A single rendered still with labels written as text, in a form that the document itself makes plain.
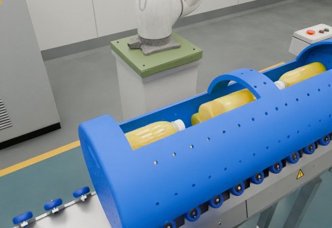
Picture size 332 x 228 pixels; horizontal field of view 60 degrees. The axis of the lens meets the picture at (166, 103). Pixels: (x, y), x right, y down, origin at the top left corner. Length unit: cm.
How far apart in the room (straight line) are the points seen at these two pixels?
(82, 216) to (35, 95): 157
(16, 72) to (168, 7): 129
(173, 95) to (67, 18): 233
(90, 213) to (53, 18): 283
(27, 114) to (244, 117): 193
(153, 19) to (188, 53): 21
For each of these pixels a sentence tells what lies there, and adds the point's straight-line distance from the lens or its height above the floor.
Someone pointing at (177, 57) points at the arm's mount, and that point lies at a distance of 126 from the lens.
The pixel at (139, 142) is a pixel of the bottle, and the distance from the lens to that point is 70.
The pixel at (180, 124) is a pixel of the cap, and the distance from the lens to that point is 76.
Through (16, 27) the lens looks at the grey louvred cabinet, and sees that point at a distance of 209.
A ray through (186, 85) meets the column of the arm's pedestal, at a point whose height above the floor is 86.
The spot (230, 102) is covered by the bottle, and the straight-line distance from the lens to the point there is 74.
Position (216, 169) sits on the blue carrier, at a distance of 64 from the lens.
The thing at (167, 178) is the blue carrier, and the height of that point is 117.
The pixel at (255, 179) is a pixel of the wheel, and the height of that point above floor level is 97.
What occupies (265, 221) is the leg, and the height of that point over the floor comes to 13.
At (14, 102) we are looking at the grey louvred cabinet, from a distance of 231.
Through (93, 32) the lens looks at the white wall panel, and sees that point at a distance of 366.
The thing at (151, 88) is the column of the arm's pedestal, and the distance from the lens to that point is 128.
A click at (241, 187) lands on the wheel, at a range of 85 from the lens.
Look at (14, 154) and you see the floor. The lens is 250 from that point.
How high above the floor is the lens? 163
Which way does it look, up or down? 37 degrees down
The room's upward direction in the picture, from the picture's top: straight up
